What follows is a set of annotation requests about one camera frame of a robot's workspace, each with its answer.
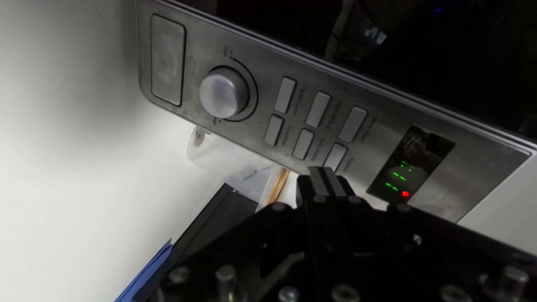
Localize white paper packets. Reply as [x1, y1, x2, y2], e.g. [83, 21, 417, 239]
[221, 163, 298, 213]

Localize silver microwave oven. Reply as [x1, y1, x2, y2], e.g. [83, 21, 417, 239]
[135, 0, 537, 257]

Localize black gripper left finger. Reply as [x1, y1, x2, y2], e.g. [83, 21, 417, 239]
[161, 165, 328, 302]

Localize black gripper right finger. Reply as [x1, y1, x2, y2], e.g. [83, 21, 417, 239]
[323, 166, 537, 302]

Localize wooden stir stick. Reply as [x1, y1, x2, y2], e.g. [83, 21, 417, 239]
[266, 166, 291, 205]

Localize blue mat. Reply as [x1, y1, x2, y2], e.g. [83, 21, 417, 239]
[114, 239, 176, 302]

